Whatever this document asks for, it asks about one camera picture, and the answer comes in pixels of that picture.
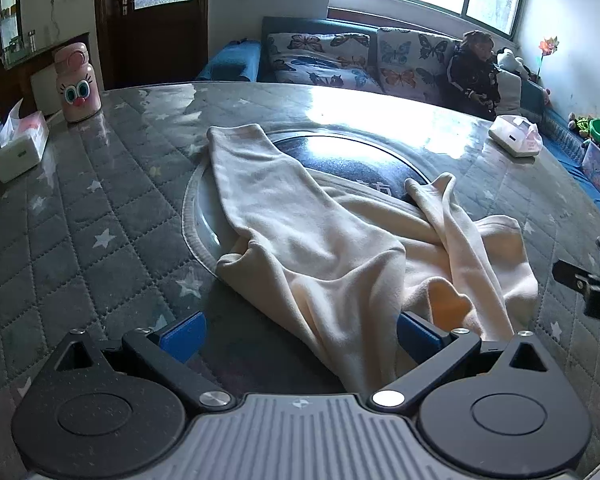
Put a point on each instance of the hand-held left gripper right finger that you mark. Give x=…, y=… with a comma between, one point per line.
x=415, y=332

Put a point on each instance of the cream fleece garment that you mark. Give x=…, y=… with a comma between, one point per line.
x=330, y=260

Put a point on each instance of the pink cartoon-eyed bottle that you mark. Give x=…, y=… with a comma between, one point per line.
x=77, y=80

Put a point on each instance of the pink white tissue pack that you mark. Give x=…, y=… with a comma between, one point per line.
x=510, y=132

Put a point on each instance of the white tissue box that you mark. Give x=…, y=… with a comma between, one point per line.
x=20, y=150

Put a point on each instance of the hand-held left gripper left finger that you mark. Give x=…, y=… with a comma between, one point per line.
x=182, y=335

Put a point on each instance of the blue sofa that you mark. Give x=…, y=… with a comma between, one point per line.
x=230, y=60

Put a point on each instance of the dark wooden door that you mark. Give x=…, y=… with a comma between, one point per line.
x=150, y=45

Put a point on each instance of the colourful pinwheel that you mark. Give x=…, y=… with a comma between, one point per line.
x=548, y=46

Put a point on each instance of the white plush toy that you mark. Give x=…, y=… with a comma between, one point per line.
x=510, y=60

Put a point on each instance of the round black induction cooktop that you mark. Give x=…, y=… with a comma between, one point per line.
x=330, y=155

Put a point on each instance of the wide butterfly print cushion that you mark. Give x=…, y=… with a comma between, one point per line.
x=325, y=60

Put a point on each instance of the dark wooden cabinet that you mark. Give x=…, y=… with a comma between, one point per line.
x=10, y=75

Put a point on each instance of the grey quilted star table cover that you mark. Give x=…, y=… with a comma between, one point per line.
x=105, y=185

